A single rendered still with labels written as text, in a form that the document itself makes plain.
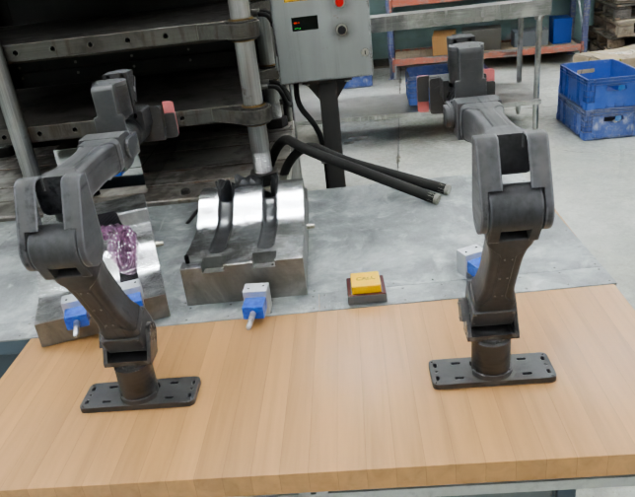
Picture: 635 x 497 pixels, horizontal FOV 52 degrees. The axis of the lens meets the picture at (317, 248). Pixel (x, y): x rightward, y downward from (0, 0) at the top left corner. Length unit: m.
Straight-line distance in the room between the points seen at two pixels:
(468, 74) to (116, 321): 0.68
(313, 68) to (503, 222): 1.35
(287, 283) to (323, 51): 0.94
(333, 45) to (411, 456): 1.41
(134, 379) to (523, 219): 0.67
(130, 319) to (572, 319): 0.79
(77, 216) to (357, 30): 1.37
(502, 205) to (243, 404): 0.55
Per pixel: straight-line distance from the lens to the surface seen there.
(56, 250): 0.91
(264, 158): 2.05
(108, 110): 1.15
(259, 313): 1.29
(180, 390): 1.16
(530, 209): 0.84
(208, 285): 1.39
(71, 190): 0.90
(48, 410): 1.24
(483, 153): 0.84
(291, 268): 1.36
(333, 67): 2.10
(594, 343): 1.24
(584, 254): 1.52
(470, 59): 1.09
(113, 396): 1.20
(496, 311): 1.05
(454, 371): 1.12
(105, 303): 1.01
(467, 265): 1.39
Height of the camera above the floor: 1.49
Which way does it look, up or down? 26 degrees down
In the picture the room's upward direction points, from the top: 7 degrees counter-clockwise
